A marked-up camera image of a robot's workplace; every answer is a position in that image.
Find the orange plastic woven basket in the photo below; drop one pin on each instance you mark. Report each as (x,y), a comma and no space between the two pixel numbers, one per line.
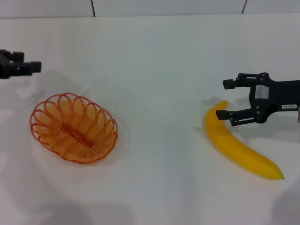
(77,136)

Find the yellow banana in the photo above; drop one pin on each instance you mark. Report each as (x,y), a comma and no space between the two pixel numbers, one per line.
(234,147)

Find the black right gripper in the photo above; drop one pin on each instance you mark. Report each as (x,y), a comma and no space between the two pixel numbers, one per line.
(276,96)

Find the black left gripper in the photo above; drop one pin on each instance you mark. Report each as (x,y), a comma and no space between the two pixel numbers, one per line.
(4,69)

